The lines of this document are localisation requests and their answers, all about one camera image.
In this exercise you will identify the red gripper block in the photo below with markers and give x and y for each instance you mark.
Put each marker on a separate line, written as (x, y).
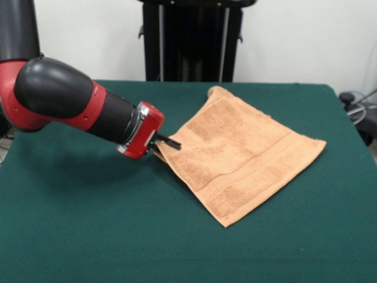
(147, 132)

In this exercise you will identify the tan terry towel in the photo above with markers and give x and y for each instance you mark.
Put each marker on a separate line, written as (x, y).
(244, 153)

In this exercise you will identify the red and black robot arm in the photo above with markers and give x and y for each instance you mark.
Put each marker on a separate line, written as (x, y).
(59, 94)

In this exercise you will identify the dark green table cloth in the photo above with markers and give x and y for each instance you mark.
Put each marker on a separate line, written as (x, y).
(117, 236)

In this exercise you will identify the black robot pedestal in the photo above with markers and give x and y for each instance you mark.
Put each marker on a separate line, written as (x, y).
(191, 44)

